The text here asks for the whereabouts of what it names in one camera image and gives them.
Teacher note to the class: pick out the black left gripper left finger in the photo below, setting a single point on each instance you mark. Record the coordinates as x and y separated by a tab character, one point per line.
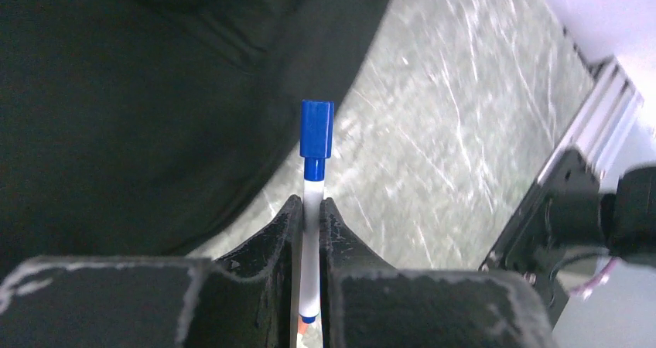
246	298

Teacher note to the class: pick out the black student backpack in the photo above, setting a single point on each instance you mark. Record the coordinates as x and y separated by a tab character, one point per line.
145	127

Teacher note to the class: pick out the aluminium frame rail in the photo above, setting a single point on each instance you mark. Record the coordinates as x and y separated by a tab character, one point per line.
602	123

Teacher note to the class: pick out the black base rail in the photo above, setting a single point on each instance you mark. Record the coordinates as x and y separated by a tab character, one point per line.
523	244

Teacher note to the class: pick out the blue white marker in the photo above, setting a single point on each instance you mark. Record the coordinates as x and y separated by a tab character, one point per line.
316	135

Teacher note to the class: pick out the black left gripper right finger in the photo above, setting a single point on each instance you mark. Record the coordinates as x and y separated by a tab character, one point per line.
366	302

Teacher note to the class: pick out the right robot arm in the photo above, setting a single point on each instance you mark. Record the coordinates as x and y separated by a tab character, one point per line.
622	223

